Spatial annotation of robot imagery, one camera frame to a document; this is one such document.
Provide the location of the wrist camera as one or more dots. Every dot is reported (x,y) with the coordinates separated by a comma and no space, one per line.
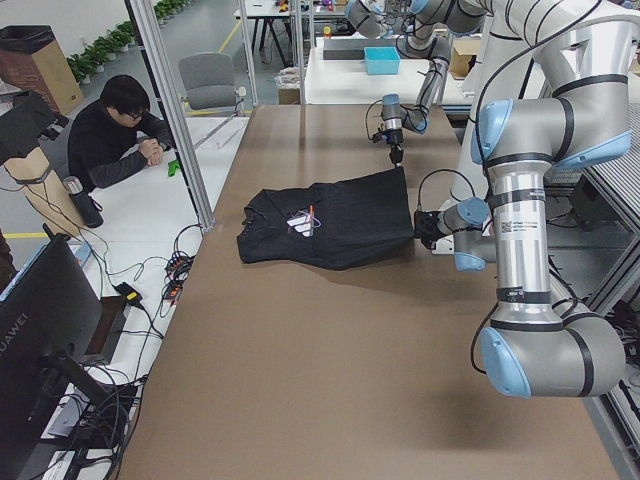
(378,136)

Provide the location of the black Huawei monitor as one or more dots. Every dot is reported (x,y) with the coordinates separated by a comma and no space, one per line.
(48,318)

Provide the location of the green handled reacher tool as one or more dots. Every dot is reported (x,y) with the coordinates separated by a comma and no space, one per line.
(173,167)

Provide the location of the blue plastic bin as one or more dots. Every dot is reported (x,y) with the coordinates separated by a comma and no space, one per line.
(383,60)

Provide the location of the seated person in black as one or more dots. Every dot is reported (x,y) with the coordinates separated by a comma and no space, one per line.
(116,136)

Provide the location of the red power strip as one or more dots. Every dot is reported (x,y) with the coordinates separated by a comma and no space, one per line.
(177,270)

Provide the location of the black water bottle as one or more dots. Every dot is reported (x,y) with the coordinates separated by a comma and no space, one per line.
(87,208)

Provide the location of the aluminium frame post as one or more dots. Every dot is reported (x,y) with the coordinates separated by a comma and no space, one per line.
(148,36)

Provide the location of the grey office chair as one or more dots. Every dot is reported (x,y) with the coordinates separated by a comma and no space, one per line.
(209,82)

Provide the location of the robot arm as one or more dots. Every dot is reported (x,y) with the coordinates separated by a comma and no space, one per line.
(424,34)
(533,346)

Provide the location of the brown cardboard box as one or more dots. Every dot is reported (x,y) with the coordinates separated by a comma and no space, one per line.
(32,59)

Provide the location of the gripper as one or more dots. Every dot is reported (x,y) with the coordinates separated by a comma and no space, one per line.
(394,137)
(429,226)

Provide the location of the black power adapter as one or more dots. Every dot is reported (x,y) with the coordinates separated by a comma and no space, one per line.
(131,295)

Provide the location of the black graphic t-shirt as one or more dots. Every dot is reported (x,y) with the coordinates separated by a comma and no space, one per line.
(333,226)

